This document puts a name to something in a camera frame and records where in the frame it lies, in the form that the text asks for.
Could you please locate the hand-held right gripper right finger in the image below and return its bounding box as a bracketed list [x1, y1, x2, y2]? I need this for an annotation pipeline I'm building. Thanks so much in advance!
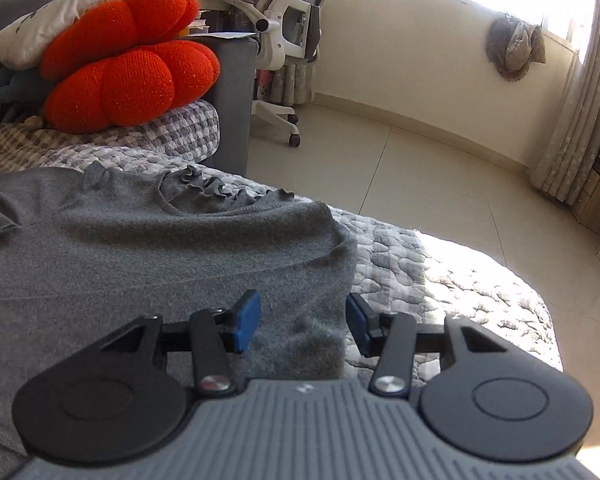
[346, 292, 513, 397]

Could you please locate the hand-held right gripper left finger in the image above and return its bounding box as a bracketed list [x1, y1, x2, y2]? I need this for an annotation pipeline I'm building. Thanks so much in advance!
[97, 289, 262, 396]

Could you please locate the grey ruffled sweater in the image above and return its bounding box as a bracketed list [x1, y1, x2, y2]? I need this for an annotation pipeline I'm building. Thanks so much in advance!
[0, 160, 358, 466]

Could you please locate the grey checked quilt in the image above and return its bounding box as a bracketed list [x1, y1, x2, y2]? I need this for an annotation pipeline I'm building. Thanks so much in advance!
[0, 99, 563, 376]

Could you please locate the patterned fabric under desk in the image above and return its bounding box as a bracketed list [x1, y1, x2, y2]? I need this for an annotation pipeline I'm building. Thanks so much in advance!
[252, 57, 316, 106]

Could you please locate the red flower-shaped cushion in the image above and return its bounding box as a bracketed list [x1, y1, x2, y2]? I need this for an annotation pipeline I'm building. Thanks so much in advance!
[40, 0, 221, 133]

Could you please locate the white paper sheet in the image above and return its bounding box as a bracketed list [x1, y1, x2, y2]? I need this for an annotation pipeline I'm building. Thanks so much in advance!
[187, 30, 256, 41]

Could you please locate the beige patterned curtain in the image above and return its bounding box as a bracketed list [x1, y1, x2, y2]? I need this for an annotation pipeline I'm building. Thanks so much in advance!
[530, 0, 600, 206]

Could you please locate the white office chair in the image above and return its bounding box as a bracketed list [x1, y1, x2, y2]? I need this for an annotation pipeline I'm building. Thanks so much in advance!
[250, 0, 343, 148]

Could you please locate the blue plush toy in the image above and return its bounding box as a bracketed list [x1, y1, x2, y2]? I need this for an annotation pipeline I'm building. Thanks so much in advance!
[0, 67, 51, 128]

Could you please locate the light printed pillow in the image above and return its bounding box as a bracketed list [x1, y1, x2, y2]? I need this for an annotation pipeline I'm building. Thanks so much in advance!
[0, 0, 163, 70]

